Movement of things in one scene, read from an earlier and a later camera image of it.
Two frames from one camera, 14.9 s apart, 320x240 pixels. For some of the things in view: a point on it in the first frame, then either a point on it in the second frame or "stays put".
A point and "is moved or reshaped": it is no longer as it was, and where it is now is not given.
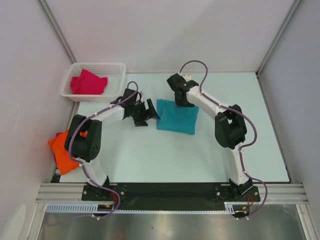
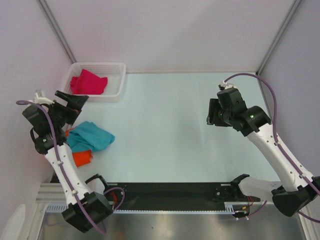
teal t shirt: (179, 119) is moved or reshaped
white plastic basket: (114, 71) stays put
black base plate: (169, 196) stays put
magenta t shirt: (88, 83) stays put
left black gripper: (150, 113) to (73, 108)
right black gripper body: (182, 103) to (226, 115)
